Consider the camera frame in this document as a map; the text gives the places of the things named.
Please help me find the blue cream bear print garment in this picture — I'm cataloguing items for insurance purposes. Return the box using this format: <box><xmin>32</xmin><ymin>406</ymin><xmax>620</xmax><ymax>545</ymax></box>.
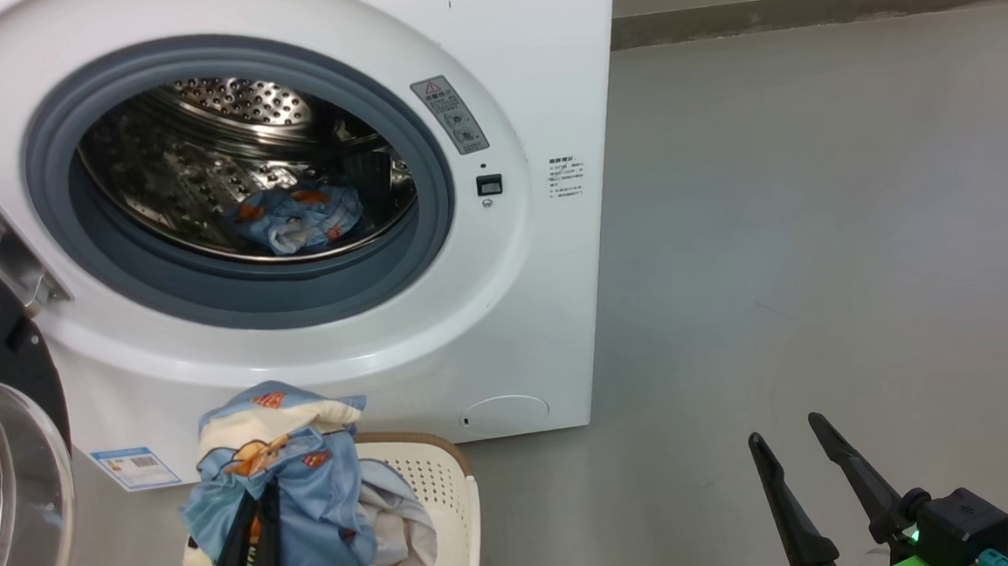
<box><xmin>171</xmin><ymin>371</ymin><xmax>441</xmax><ymax>566</ymax></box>

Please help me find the cream perforated laundry basket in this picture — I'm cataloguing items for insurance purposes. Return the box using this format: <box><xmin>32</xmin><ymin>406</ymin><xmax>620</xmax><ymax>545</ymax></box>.
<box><xmin>175</xmin><ymin>425</ymin><xmax>486</xmax><ymax>566</ymax></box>

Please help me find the round white filter cover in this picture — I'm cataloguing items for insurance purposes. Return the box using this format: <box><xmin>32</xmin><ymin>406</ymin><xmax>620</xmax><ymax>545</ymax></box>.
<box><xmin>459</xmin><ymin>392</ymin><xmax>552</xmax><ymax>438</ymax></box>

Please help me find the grey rubber door gasket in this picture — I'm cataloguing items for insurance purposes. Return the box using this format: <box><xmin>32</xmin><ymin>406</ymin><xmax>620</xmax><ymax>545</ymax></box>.
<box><xmin>17</xmin><ymin>22</ymin><xmax>463</xmax><ymax>345</ymax></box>

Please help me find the metal door hinge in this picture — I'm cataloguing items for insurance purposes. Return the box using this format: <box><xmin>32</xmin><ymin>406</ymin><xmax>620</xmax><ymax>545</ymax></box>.
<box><xmin>0</xmin><ymin>186</ymin><xmax>73</xmax><ymax>319</ymax></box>

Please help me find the white washing machine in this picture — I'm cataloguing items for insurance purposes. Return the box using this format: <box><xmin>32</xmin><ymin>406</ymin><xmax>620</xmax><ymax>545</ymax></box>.
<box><xmin>0</xmin><ymin>0</ymin><xmax>646</xmax><ymax>500</ymax></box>

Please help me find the grey warning label sticker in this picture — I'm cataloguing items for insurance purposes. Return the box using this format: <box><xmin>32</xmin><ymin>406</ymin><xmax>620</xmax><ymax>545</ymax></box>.
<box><xmin>411</xmin><ymin>73</ymin><xmax>490</xmax><ymax>158</ymax></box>

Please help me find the steel washer drum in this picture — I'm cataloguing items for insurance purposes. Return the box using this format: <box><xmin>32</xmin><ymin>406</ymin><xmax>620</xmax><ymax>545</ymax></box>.
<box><xmin>73</xmin><ymin>64</ymin><xmax>422</xmax><ymax>274</ymax></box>

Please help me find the blue white energy label sticker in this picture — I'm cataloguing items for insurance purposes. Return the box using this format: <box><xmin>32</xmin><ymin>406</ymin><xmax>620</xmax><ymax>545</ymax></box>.
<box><xmin>90</xmin><ymin>443</ymin><xmax>183</xmax><ymax>494</ymax></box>

